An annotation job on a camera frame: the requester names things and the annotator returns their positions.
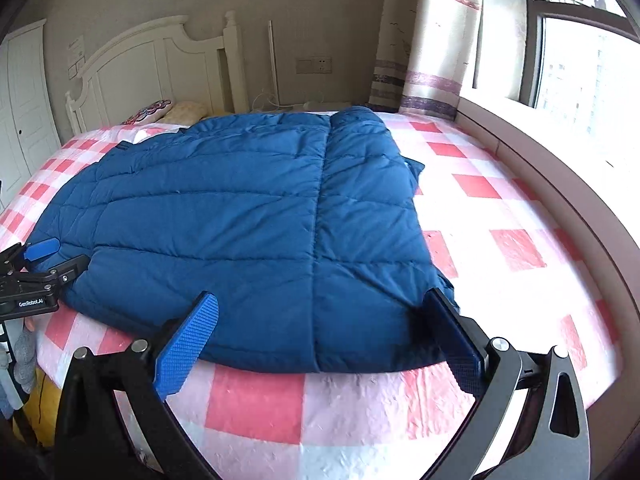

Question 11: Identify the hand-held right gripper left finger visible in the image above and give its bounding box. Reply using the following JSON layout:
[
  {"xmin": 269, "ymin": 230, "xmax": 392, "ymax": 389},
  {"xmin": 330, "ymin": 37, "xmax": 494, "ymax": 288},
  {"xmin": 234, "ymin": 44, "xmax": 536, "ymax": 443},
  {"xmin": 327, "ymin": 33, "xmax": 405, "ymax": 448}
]
[{"xmin": 55, "ymin": 290, "xmax": 221, "ymax": 480}]

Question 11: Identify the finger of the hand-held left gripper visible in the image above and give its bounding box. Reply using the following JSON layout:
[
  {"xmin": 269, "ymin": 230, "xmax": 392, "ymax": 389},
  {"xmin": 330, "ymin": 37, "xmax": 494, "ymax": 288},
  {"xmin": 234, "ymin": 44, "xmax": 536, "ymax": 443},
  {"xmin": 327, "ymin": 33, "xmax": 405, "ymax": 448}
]
[
  {"xmin": 0, "ymin": 239, "xmax": 62, "ymax": 270},
  {"xmin": 22, "ymin": 255, "xmax": 92, "ymax": 288}
]

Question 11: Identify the window sill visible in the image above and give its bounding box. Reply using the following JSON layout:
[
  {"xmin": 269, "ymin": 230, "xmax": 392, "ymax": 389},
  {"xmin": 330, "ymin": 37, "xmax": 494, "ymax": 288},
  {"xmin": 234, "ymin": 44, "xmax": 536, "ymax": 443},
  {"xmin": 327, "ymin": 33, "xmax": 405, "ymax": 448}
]
[{"xmin": 457, "ymin": 94, "xmax": 640, "ymax": 321}]

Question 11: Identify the yellow bag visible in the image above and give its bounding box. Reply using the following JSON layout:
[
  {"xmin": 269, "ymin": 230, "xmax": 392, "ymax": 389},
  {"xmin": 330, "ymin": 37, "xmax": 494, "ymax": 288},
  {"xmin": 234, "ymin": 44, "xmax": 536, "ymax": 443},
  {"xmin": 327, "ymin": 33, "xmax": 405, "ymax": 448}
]
[{"xmin": 14, "ymin": 364, "xmax": 67, "ymax": 450}]

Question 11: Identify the blue puffer jacket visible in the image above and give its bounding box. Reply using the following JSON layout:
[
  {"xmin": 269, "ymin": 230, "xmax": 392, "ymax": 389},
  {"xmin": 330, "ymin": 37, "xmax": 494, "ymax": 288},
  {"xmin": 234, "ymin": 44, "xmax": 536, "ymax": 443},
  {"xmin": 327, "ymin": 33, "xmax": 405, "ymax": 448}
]
[{"xmin": 24, "ymin": 105, "xmax": 462, "ymax": 375}]

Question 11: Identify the patterned pillow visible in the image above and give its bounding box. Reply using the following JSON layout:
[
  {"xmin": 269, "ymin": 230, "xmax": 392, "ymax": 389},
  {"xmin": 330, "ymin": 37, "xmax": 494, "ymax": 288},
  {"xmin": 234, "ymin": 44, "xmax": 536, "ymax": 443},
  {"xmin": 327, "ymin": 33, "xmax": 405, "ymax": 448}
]
[{"xmin": 119, "ymin": 100, "xmax": 173, "ymax": 126}]

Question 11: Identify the white wooden headboard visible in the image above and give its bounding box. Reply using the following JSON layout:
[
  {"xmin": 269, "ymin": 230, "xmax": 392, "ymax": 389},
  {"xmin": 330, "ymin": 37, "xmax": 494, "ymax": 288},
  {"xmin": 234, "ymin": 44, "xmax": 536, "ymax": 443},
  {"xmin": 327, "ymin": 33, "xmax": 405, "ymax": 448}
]
[{"xmin": 65, "ymin": 10, "xmax": 251, "ymax": 133}]

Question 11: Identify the window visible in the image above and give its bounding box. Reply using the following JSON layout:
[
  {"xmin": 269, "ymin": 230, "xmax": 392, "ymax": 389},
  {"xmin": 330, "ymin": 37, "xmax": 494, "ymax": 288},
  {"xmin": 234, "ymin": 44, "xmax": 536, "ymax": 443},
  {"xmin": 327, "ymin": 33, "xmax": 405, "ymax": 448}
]
[{"xmin": 472, "ymin": 0, "xmax": 640, "ymax": 171}]

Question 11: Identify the beige patterned curtain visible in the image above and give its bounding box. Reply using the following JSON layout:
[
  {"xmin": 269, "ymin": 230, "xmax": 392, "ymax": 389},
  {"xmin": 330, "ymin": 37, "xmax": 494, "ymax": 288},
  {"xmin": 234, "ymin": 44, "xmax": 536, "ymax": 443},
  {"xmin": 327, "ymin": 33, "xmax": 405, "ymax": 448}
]
[{"xmin": 367, "ymin": 0, "xmax": 486, "ymax": 121}]

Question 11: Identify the pink checked bed sheet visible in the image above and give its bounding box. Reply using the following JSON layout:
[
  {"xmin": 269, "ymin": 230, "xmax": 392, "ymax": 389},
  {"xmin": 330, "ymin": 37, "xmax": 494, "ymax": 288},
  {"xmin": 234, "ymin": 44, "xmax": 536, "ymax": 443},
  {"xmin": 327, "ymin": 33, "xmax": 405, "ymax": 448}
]
[{"xmin": 0, "ymin": 110, "xmax": 626, "ymax": 480}]

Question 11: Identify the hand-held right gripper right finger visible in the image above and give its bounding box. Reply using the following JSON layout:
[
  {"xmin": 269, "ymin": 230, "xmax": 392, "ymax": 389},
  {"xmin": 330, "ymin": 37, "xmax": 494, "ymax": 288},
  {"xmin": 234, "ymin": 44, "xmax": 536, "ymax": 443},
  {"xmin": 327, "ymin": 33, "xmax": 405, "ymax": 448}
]
[{"xmin": 422, "ymin": 287, "xmax": 593, "ymax": 480}]

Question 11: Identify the grey cloth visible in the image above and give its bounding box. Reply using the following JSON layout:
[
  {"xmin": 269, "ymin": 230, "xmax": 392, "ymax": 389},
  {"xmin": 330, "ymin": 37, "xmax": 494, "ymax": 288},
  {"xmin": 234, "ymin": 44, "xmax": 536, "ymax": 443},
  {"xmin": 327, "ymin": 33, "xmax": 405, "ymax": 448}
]
[{"xmin": 0, "ymin": 319, "xmax": 40, "ymax": 413}]

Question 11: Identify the wall switch panel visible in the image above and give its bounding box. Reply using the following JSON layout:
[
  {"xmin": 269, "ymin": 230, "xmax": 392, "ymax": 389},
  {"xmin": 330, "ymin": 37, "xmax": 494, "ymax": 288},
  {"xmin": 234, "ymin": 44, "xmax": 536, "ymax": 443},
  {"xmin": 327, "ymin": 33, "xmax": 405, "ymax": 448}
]
[{"xmin": 66, "ymin": 36, "xmax": 87, "ymax": 79}]

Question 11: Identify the white wardrobe door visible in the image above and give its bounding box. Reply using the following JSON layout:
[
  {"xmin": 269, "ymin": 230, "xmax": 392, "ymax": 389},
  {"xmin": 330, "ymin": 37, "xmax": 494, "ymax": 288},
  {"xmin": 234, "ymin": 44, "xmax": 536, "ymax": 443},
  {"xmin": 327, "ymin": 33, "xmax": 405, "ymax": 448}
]
[{"xmin": 0, "ymin": 20, "xmax": 62, "ymax": 211}]

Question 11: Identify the white rod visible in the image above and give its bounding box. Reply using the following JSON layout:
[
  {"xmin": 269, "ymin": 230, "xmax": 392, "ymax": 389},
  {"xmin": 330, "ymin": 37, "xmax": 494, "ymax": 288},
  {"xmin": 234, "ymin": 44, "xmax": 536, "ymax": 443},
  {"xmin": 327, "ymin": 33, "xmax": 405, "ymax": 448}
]
[{"xmin": 267, "ymin": 20, "xmax": 282, "ymax": 109}]

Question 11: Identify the beige pillow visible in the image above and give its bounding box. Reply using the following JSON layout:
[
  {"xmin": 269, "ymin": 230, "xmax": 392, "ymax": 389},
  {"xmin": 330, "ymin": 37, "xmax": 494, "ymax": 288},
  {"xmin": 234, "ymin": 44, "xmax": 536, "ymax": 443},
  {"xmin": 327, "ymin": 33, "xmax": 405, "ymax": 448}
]
[{"xmin": 160, "ymin": 101, "xmax": 211, "ymax": 126}]

